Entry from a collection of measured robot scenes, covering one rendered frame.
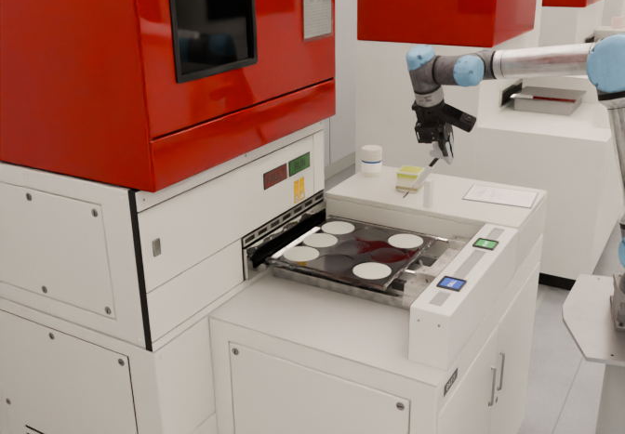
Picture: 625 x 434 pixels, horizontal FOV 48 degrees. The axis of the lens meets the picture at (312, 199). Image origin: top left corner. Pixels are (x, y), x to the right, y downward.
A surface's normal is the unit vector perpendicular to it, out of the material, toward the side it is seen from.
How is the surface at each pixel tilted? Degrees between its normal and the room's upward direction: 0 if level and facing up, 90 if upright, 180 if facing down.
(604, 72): 80
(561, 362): 0
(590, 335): 0
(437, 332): 90
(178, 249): 90
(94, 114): 90
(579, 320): 0
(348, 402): 90
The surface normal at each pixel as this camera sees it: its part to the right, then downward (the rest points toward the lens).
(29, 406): -0.51, 0.31
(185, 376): 0.86, 0.16
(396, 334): -0.02, -0.94
